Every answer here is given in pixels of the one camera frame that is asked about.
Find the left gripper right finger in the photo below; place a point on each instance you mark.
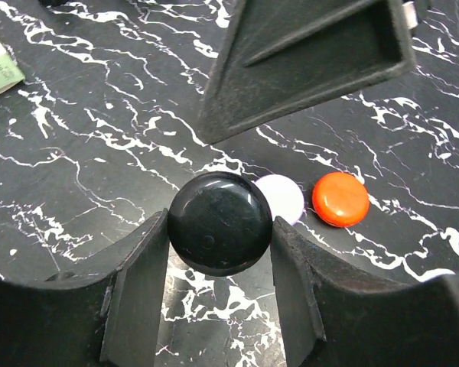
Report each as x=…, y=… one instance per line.
x=333, y=313

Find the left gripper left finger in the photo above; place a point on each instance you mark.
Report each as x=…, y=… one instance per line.
x=103, y=311

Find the black earbud charging case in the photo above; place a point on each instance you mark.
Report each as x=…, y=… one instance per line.
x=220, y=223

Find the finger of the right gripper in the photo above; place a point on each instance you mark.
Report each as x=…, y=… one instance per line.
x=280, y=57

